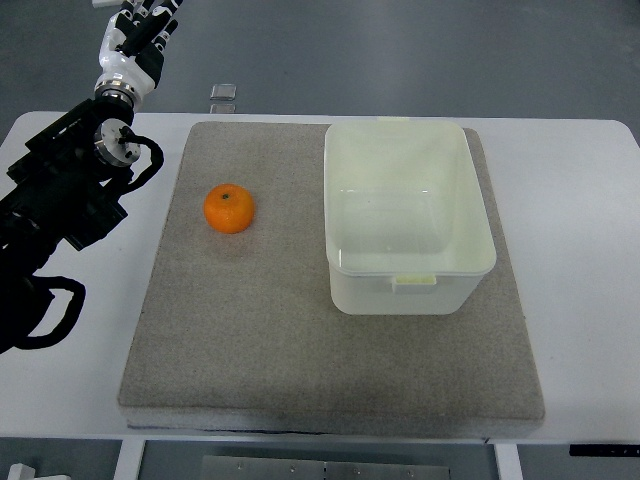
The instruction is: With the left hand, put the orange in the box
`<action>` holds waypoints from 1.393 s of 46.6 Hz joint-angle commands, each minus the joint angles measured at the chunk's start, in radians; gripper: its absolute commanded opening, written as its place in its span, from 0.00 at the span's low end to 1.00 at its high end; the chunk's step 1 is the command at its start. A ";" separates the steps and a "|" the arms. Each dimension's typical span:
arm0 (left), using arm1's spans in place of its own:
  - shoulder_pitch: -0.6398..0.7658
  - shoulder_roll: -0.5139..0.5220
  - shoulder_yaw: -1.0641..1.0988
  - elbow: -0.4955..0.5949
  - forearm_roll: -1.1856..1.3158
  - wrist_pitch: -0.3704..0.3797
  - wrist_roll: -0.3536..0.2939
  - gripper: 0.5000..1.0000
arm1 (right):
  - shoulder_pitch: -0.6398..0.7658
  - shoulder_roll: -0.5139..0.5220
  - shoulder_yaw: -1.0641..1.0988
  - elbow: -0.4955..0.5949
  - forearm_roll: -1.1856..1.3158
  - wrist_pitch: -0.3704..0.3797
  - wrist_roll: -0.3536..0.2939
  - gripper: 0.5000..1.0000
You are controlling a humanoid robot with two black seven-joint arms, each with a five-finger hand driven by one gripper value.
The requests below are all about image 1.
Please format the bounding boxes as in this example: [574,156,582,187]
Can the orange fruit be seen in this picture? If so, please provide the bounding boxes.
[203,183,255,234]

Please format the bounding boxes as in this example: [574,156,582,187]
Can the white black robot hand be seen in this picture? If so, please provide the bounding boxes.
[95,0,182,111]

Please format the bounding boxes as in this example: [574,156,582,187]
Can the black table control panel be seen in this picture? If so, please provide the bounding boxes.
[569,444,640,458]

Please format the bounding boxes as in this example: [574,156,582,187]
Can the grey felt mat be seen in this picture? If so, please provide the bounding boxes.
[118,121,545,438]

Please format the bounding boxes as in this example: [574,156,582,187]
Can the white table leg right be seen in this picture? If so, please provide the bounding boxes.
[494,443,524,480]

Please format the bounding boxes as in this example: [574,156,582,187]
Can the white plastic box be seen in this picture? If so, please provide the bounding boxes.
[323,120,497,315]

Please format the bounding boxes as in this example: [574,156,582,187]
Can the white object bottom left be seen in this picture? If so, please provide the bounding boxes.
[7,463,35,480]

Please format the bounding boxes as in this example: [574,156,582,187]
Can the white table leg left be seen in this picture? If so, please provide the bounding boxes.
[113,438,146,480]

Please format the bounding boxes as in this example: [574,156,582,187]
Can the floor metal plate near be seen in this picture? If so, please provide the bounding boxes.
[209,103,236,114]

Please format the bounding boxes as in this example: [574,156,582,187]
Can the white table leg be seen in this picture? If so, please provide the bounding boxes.
[494,443,524,480]
[113,438,146,480]

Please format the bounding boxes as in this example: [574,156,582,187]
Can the grey metal base plate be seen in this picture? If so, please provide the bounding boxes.
[199,455,451,480]

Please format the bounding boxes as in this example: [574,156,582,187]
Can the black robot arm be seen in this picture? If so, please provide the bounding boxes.
[1,97,164,351]

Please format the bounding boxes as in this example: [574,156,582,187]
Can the white object top edge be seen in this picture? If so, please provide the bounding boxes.
[91,0,122,8]

